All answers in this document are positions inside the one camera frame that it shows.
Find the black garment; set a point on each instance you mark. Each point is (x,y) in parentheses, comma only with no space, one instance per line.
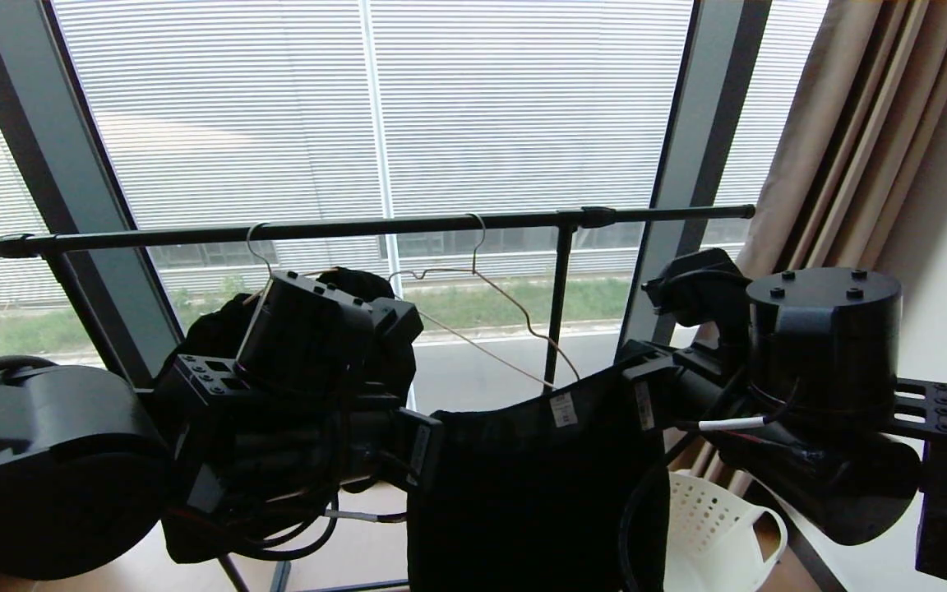
(523,493)

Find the black clothes rack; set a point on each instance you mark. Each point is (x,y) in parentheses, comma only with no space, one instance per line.
(358,226)

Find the white laundry basket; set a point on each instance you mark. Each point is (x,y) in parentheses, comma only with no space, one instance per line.
(720,534)

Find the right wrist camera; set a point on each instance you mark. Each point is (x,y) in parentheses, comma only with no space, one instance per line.
(695,288)

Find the window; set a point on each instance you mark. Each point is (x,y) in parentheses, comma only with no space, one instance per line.
(523,99)

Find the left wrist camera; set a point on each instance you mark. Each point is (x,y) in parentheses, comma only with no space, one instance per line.
(399,321)

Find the pink clothes hanger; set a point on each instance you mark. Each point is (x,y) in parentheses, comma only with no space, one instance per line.
(268,263)
(473,270)

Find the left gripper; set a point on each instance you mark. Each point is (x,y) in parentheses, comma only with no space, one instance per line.
(391,448)

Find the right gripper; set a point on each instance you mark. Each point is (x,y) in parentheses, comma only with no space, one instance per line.
(835,485)

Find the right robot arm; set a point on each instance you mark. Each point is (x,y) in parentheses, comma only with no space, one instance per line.
(819,345)

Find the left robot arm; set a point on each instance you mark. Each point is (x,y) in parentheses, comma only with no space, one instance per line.
(46,469)

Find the black shorts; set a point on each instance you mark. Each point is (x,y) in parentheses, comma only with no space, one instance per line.
(219,337)

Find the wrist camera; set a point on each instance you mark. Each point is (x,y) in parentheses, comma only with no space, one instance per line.
(695,288)
(399,321)

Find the brown curtain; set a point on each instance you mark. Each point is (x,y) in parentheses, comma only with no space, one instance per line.
(852,123)

